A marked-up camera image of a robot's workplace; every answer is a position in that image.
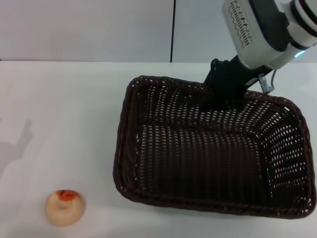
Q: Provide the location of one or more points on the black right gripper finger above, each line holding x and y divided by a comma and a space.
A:
231, 100
207, 98

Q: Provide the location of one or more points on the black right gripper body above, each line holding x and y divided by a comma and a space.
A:
230, 73

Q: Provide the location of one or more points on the dark brown woven basket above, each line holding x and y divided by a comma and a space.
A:
198, 161

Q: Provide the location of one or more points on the peach-coloured round fruit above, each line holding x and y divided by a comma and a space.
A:
65, 210

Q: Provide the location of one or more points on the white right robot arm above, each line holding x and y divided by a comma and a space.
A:
303, 24

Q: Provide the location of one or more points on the white vented wrist camera box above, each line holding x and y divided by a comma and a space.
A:
247, 27

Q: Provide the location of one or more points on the black vertical wall strip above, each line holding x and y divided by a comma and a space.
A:
173, 29

